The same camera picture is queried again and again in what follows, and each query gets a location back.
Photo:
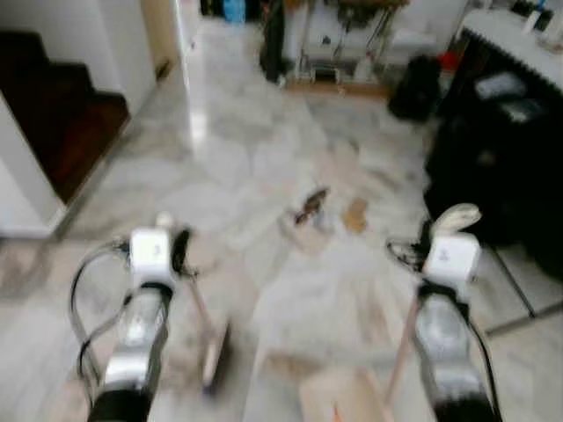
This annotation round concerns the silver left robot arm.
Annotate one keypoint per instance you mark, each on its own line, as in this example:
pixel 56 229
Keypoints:
pixel 136 338

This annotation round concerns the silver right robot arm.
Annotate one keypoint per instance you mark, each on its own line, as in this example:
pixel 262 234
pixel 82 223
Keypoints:
pixel 450 352

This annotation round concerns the brown dry leaf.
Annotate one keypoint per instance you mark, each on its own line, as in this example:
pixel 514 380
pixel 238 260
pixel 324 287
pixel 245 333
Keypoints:
pixel 310 209

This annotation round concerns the tan cardboard scrap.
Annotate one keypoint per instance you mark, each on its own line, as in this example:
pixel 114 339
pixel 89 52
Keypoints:
pixel 355 215

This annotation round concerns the dark wooden staircase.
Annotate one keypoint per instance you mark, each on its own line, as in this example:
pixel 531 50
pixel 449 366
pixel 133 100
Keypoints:
pixel 62 114

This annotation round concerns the black-draped table white top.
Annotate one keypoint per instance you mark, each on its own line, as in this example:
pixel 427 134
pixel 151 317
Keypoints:
pixel 501 158

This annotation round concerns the person's dark trousered leg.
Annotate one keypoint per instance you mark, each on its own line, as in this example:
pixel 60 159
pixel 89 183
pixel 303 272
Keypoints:
pixel 273 44

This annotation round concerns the blue container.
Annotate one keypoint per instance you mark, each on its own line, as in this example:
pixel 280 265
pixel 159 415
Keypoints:
pixel 233 10

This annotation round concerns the black bag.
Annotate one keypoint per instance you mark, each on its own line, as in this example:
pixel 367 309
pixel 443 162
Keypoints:
pixel 415 88

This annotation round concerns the small red object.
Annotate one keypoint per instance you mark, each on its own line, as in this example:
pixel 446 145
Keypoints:
pixel 449 61

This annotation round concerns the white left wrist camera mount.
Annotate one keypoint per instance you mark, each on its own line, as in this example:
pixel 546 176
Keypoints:
pixel 151 253

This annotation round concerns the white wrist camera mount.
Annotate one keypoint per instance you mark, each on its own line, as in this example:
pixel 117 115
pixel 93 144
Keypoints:
pixel 451 257
pixel 151 253

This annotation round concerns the grey metal table leg frame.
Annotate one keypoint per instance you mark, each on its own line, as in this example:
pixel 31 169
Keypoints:
pixel 515 285

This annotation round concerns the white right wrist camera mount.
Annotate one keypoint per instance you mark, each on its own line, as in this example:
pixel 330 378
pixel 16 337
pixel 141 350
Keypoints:
pixel 451 257

